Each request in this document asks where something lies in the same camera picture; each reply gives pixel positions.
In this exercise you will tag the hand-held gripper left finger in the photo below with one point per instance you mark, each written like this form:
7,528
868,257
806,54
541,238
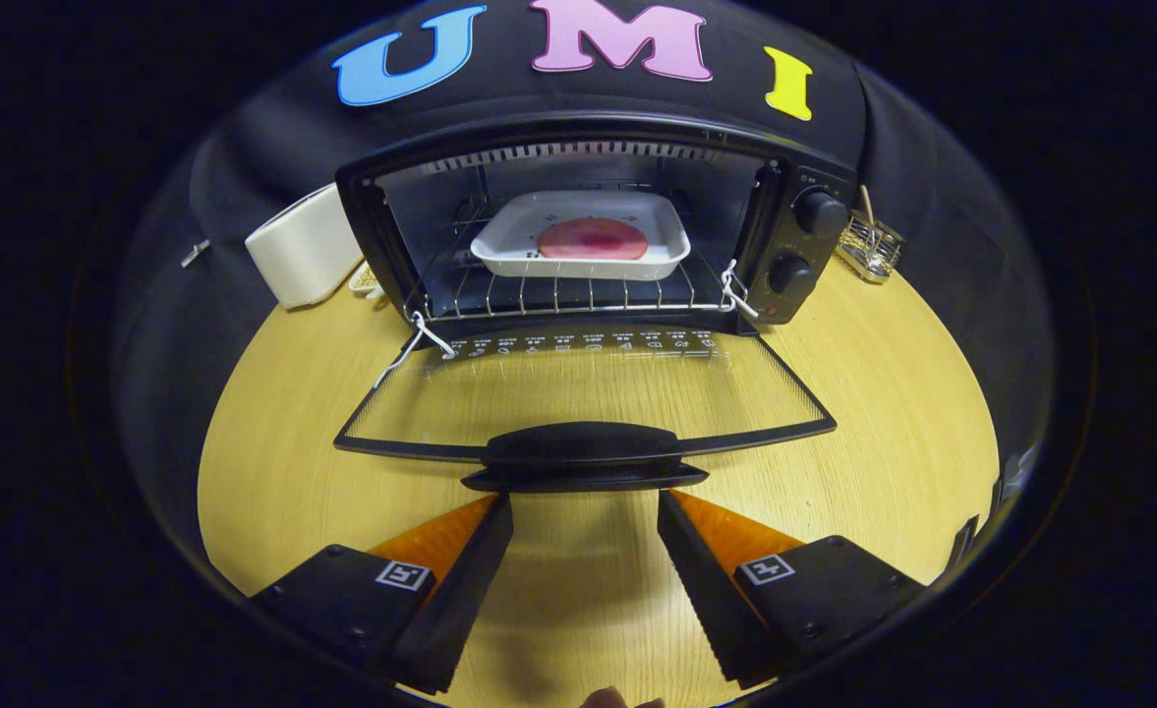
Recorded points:
470,590

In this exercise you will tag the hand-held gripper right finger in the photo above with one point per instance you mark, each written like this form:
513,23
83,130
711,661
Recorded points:
706,600

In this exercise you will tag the white square dish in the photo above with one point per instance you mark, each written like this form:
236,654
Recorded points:
509,231

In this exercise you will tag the black toaster oven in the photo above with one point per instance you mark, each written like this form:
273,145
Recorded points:
804,246

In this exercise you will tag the pink round ham slice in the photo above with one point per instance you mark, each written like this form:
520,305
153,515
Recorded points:
593,239

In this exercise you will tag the small white snack dish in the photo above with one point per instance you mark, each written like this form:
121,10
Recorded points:
367,280

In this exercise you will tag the white cube appliance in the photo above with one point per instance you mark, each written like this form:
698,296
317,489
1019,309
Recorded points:
303,251

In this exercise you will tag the wooden stick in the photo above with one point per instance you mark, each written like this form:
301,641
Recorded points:
866,205

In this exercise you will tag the white cloth clip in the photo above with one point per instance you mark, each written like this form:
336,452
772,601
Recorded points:
196,254

